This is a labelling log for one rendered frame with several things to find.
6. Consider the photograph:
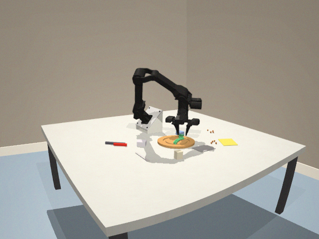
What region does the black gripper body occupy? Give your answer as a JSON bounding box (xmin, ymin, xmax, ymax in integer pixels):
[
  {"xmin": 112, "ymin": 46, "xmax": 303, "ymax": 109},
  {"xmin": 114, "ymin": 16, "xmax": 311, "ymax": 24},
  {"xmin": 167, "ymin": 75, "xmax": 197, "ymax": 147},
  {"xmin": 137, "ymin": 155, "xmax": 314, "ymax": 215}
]
[{"xmin": 165, "ymin": 108, "xmax": 200, "ymax": 126}]

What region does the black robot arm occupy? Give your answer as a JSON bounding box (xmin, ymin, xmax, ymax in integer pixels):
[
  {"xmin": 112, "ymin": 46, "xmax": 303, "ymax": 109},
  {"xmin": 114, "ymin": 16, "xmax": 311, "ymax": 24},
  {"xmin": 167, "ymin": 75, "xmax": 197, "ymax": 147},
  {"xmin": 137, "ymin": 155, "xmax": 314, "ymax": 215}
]
[{"xmin": 132, "ymin": 68, "xmax": 202, "ymax": 125}]

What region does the orange round board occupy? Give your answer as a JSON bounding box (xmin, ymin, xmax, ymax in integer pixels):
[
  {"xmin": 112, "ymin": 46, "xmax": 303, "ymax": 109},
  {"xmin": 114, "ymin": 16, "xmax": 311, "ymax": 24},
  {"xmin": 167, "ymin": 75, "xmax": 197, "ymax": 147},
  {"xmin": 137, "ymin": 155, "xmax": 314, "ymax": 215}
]
[{"xmin": 158, "ymin": 135, "xmax": 195, "ymax": 149}]

